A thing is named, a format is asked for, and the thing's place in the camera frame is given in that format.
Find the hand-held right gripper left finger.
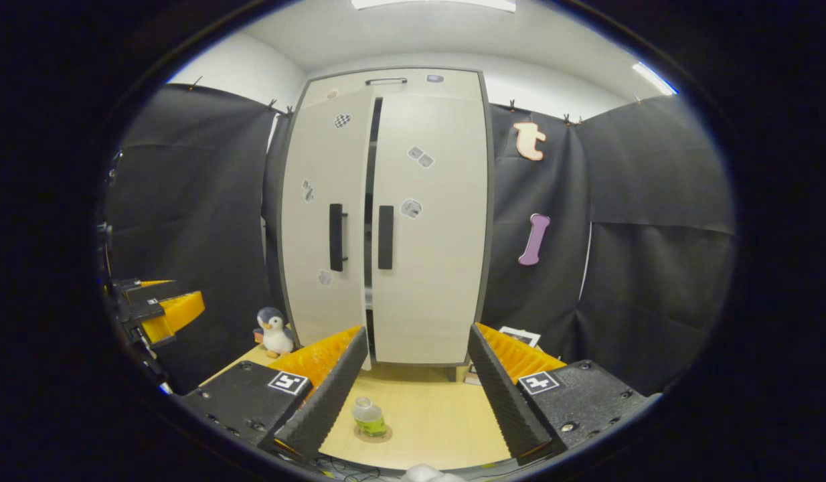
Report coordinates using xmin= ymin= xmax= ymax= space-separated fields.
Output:
xmin=181 ymin=325 xmax=369 ymax=464

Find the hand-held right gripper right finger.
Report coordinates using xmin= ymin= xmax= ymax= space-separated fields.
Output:
xmin=467 ymin=323 xmax=659 ymax=467

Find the green label plastic bottle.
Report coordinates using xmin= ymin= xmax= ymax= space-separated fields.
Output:
xmin=352 ymin=397 xmax=388 ymax=437

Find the white cabinet door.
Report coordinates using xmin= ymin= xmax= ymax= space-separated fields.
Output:
xmin=281 ymin=88 xmax=376 ymax=366
xmin=371 ymin=90 xmax=489 ymax=366

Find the white and grey cabinet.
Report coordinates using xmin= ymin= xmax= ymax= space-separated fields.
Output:
xmin=277 ymin=67 xmax=495 ymax=370

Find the photo booklet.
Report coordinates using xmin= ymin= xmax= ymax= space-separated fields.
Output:
xmin=499 ymin=326 xmax=542 ymax=349

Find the penguin plush toy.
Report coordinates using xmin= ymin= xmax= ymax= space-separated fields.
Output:
xmin=253 ymin=307 xmax=297 ymax=359

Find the black backdrop cloth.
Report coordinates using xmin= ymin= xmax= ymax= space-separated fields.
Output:
xmin=104 ymin=84 xmax=735 ymax=396

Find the large ceiling light panel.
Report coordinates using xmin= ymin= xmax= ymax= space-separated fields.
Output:
xmin=351 ymin=0 xmax=518 ymax=13

